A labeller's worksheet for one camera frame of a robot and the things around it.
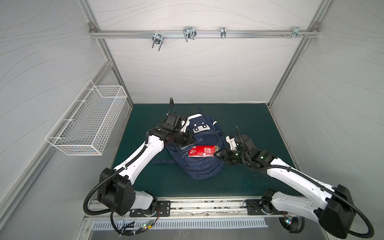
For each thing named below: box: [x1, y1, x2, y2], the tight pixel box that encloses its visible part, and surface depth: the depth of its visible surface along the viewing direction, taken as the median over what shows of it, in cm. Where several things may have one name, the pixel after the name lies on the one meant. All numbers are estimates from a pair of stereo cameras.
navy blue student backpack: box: [153, 106, 226, 180], surface depth 83 cm
